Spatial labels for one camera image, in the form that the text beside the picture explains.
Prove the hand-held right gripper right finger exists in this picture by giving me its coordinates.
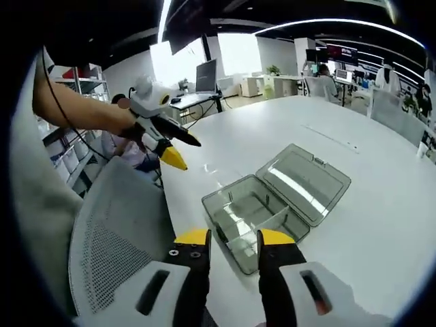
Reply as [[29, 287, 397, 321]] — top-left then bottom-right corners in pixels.
[[255, 228, 356, 327]]

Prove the hanging dark screen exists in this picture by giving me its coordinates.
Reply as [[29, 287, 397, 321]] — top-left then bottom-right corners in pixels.
[[166, 29, 206, 56]]

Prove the clear grey guide fixture box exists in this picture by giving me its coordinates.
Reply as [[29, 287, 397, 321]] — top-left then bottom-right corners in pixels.
[[201, 142, 352, 276]]

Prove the red wall screen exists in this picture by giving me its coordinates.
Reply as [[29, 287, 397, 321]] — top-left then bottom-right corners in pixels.
[[326, 44, 359, 66]]

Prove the grey mesh office chair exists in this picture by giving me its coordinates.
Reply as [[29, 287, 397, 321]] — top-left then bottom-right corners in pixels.
[[67, 155, 219, 327]]

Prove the person's light grey shirt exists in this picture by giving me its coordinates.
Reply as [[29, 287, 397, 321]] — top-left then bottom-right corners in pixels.
[[10, 57, 88, 309]]

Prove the white standing desk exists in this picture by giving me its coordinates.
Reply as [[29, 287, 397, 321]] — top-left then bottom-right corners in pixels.
[[169, 91, 226, 127]]

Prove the black cable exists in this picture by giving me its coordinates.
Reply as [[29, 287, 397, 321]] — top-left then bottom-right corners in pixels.
[[40, 47, 115, 161]]

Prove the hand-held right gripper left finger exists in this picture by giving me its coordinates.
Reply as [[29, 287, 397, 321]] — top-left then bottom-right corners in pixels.
[[125, 228, 213, 327]]

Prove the black monitor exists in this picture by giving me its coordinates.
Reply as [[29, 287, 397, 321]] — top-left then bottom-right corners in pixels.
[[194, 58, 219, 95]]

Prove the clear plastic divider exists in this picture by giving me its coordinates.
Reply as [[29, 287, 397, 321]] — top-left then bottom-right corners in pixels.
[[233, 204, 292, 234], [217, 230, 262, 263]]

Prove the metal shelf rack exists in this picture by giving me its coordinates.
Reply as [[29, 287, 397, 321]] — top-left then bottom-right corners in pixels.
[[40, 64, 113, 191]]

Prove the white table cable flap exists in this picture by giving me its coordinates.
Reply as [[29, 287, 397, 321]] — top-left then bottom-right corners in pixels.
[[300, 123, 361, 155]]

